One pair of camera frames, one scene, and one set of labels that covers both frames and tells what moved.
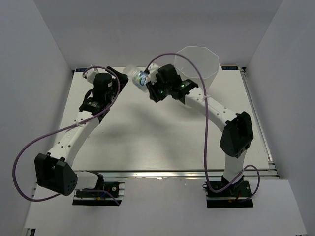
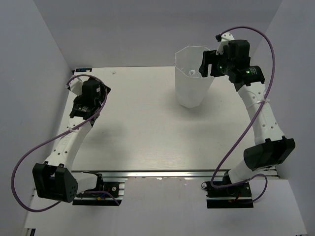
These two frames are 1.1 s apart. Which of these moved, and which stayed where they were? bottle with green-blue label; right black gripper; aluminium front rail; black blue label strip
Moved: right black gripper; bottle with green-blue label
Stayed: aluminium front rail; black blue label strip
